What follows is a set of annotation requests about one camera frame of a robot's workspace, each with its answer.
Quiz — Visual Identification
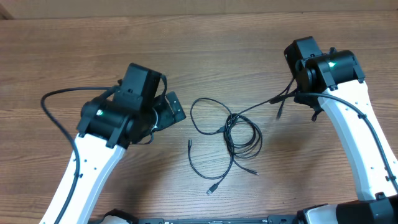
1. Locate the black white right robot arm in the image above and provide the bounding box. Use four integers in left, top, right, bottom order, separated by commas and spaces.
284, 37, 397, 223

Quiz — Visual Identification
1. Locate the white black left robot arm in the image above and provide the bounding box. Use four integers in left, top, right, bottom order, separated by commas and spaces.
40, 63, 186, 223

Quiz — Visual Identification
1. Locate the thin black usb cable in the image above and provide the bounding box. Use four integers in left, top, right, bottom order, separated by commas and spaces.
187, 88, 296, 180

